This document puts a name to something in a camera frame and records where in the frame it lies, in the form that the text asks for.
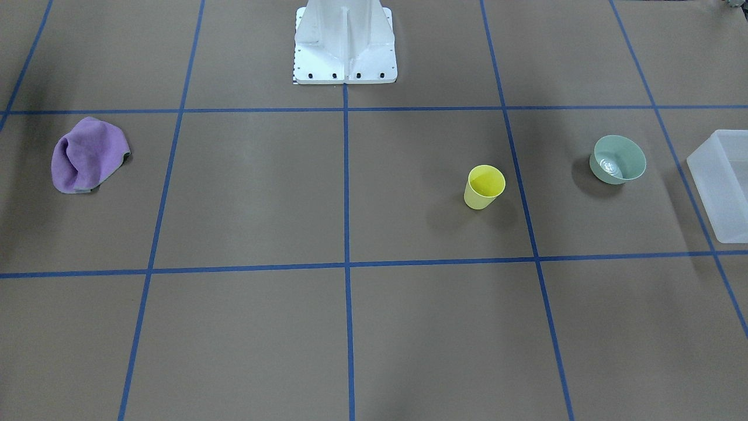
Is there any yellow plastic cup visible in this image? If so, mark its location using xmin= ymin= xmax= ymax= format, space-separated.
xmin=464 ymin=164 xmax=507 ymax=210

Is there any green plastic bowl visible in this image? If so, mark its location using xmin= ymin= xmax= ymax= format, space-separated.
xmin=588 ymin=135 xmax=647 ymax=185

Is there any purple cloth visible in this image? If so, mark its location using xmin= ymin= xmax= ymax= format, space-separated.
xmin=51 ymin=116 xmax=131 ymax=194

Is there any clear plastic storage box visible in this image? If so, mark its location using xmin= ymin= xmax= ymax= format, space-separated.
xmin=687 ymin=130 xmax=747 ymax=243

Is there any white camera stand column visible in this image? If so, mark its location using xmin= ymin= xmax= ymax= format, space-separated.
xmin=292 ymin=1 xmax=398 ymax=85

